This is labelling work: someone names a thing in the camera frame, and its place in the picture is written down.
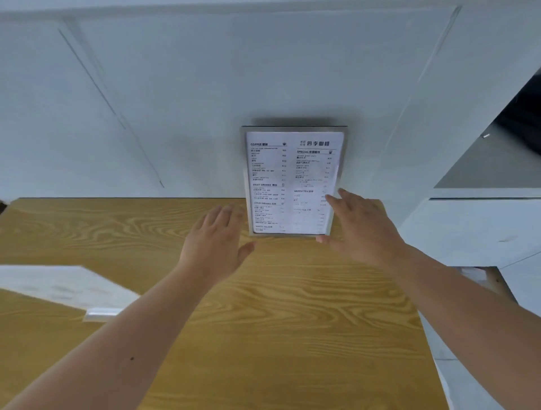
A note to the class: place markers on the person's right forearm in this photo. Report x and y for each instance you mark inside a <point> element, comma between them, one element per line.
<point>469,304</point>

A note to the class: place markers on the person's right thumb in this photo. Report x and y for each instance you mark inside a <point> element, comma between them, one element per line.
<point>327,240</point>

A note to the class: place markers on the person's left hand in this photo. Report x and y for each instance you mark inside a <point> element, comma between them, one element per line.
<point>213,247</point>

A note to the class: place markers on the person's right hand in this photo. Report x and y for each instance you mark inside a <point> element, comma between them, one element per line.
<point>363,230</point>

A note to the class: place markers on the menu in acrylic stand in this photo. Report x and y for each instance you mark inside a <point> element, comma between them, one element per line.
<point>287,181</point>

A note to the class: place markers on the person's left forearm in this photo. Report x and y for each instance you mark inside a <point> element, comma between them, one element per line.
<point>110,344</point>

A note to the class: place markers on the person's left thumb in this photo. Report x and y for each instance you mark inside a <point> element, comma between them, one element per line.
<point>247,251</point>

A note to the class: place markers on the flat clear acrylic sign holder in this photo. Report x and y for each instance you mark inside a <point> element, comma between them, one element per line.
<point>59,287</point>

